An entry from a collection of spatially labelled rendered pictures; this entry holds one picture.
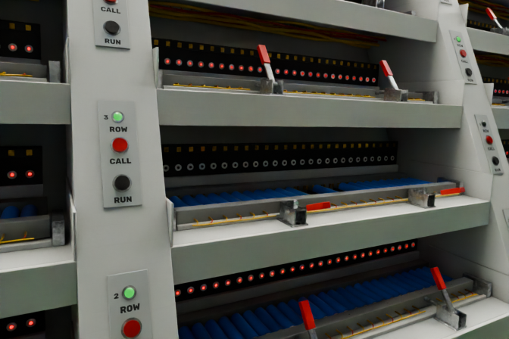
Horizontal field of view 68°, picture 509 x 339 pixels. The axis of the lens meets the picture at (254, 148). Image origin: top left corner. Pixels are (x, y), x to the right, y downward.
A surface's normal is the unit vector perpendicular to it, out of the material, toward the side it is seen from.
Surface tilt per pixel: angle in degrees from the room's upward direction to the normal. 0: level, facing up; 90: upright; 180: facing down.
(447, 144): 90
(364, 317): 112
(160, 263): 90
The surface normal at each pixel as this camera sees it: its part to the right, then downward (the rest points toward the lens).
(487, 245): -0.88, 0.02
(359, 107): 0.47, 0.11
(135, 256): 0.45, -0.27
